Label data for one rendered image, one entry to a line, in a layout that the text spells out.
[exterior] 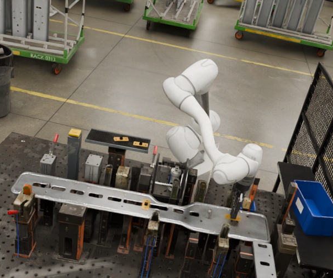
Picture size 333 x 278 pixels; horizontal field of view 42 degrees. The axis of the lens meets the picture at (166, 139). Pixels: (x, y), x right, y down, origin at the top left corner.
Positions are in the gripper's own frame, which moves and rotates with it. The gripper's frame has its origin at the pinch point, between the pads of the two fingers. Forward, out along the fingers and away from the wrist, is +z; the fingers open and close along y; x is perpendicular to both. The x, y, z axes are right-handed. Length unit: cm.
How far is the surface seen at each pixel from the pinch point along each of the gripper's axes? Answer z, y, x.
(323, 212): 0, -15, 51
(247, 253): 8.5, 19.8, 7.7
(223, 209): 6.5, -8.0, -4.1
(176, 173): -4.0, -19.0, -33.0
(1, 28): 69, -383, -296
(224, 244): 2.0, 23.0, -5.2
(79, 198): 6, 5, -81
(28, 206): 2, 22, -102
